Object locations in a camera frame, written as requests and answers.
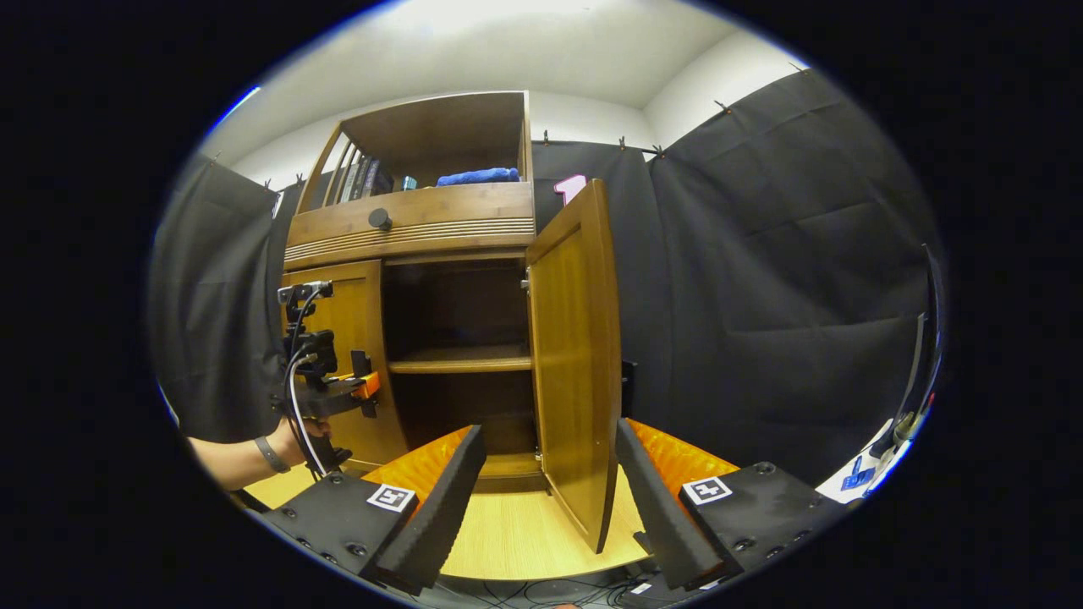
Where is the dark grey wristband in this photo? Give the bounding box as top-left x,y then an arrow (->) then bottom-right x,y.
254,436 -> 291,475

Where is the blue folded towel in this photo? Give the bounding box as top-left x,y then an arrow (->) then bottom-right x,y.
436,167 -> 521,187

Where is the black backdrop cloth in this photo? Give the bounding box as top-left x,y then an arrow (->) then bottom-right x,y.
148,68 -> 944,487

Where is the wooden double-door shoe cabinet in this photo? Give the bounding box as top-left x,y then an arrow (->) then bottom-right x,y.
279,91 -> 625,555

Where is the dark curved stand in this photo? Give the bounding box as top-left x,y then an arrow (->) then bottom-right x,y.
871,244 -> 947,462

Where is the white side table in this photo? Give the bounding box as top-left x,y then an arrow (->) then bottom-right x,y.
816,414 -> 919,506

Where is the wooden inner cabinet shelf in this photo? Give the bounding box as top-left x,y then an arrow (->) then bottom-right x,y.
388,345 -> 534,375

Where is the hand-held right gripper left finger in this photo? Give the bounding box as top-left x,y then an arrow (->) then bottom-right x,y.
258,425 -> 487,595

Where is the wooden cabinet door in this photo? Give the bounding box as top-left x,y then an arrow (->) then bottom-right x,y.
281,260 -> 409,470
525,178 -> 624,555

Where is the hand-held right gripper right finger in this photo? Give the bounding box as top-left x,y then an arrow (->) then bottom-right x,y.
615,418 -> 851,591

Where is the wooden ribbed cabinet drawer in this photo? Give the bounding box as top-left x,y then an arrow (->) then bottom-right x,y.
283,182 -> 536,272

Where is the white cable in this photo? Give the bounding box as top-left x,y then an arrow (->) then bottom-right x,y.
286,351 -> 331,479

